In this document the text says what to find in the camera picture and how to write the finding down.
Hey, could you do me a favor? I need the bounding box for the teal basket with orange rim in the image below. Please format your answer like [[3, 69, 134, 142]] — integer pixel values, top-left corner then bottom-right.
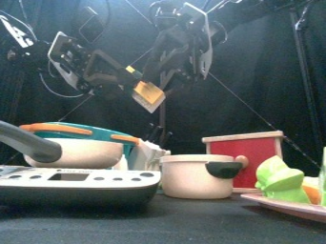
[[17, 122, 141, 160]]

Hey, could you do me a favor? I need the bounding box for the small toy figure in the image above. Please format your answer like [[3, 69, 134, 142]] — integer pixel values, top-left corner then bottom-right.
[[125, 124, 173, 173]]

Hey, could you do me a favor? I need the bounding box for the white grey toy stove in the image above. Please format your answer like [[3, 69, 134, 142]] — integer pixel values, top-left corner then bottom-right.
[[0, 164, 162, 208]]

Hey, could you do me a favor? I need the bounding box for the green toy vegetable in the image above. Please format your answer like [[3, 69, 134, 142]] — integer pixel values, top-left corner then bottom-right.
[[253, 155, 312, 204]]

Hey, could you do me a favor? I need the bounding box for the pink tray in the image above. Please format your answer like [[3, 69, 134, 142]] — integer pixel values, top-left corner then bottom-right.
[[239, 193, 326, 223]]

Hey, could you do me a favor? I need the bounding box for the black frame post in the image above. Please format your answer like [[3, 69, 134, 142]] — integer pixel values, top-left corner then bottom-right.
[[157, 71, 168, 146]]

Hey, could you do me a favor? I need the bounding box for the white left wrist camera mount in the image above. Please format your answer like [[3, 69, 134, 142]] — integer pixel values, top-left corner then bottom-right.
[[46, 30, 93, 93]]

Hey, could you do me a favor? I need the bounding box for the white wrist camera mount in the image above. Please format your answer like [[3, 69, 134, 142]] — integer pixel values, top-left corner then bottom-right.
[[46, 30, 93, 93], [181, 2, 213, 80]]

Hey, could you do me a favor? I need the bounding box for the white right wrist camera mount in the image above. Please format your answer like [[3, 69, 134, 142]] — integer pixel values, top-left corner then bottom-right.
[[181, 2, 213, 80]]

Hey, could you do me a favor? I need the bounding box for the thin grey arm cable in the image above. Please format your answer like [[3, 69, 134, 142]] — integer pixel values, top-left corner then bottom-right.
[[38, 71, 88, 99]]

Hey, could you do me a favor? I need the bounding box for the white pan with grey handle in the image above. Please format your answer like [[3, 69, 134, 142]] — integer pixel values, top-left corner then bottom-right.
[[0, 119, 124, 170]]

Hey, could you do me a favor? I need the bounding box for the white pot with black handle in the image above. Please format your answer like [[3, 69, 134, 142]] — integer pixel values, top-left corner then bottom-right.
[[157, 153, 245, 200]]

